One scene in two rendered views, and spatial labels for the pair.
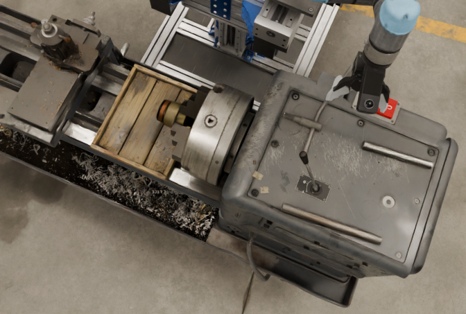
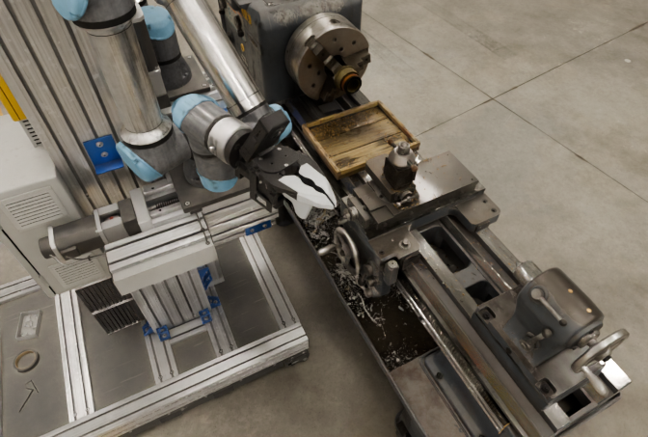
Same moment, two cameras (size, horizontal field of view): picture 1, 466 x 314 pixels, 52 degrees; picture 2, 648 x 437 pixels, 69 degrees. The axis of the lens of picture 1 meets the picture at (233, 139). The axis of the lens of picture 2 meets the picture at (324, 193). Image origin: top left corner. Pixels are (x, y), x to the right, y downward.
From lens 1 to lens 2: 208 cm
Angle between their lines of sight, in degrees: 55
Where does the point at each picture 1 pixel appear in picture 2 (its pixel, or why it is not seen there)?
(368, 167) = not seen: outside the picture
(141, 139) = (375, 130)
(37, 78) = (435, 188)
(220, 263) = not seen: hidden behind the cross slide
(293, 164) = not seen: outside the picture
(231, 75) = (232, 270)
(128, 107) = (368, 152)
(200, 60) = (245, 304)
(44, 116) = (445, 159)
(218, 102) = (319, 27)
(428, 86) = not seen: hidden behind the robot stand
